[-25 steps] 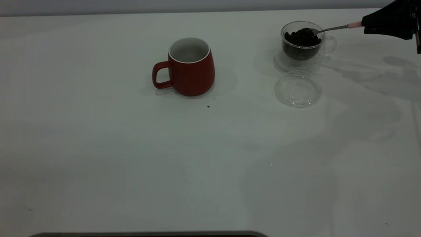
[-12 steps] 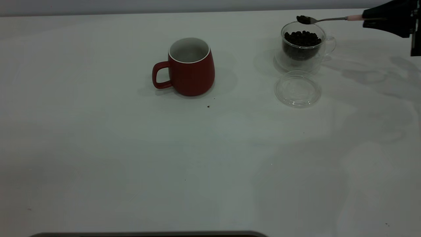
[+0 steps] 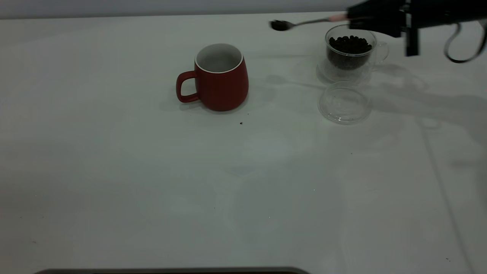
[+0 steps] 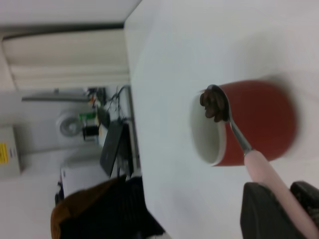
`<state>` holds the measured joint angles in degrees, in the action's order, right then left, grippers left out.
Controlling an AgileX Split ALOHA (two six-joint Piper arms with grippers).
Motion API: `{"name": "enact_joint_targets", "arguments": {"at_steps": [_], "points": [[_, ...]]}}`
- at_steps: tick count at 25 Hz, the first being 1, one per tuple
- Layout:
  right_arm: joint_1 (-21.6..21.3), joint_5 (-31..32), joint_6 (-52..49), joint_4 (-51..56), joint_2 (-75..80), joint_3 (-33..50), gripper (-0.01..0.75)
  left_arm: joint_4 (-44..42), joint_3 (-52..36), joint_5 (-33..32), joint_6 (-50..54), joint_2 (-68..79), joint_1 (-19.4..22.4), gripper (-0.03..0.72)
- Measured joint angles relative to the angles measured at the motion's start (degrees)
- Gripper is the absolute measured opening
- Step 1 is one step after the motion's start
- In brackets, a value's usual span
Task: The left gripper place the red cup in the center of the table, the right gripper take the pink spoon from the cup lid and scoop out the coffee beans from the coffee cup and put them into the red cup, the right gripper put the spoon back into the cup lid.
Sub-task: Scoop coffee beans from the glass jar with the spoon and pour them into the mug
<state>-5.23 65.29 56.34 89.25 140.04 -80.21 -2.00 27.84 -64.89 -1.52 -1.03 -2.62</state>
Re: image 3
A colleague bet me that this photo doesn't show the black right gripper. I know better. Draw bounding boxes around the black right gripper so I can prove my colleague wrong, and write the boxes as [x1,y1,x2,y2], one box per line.
[347,0,487,37]

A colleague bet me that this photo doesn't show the pink handled metal spoon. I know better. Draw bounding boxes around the pink handled metal spoon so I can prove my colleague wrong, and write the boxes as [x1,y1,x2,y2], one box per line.
[270,13,349,31]

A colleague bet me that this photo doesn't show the red ceramic mug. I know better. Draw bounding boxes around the red ceramic mug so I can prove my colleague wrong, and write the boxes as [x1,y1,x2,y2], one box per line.
[176,43,249,112]

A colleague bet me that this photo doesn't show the dark coffee beans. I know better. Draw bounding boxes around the dark coffee beans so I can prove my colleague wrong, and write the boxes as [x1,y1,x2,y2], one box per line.
[328,35,372,70]

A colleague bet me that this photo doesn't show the clear glass handled cup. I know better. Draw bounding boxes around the clear glass handled cup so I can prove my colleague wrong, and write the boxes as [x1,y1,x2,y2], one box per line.
[317,25,389,84]

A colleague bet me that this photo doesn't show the black looped cable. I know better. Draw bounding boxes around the black looped cable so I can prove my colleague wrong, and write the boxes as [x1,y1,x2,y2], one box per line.
[444,21,487,63]

